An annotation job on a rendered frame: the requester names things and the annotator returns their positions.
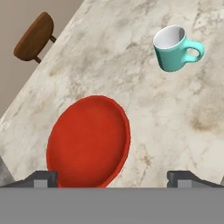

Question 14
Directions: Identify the teal mug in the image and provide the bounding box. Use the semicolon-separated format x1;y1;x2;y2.
152;24;206;73

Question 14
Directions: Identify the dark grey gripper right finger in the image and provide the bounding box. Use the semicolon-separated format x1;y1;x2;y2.
166;170;224;189

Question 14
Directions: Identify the brown wooden stool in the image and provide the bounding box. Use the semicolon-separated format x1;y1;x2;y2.
13;11;58;65

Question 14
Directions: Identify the red bowl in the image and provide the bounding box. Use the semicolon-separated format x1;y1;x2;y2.
45;94;131;189

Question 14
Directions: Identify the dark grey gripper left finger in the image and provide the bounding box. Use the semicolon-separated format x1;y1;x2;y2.
0;170;59;189

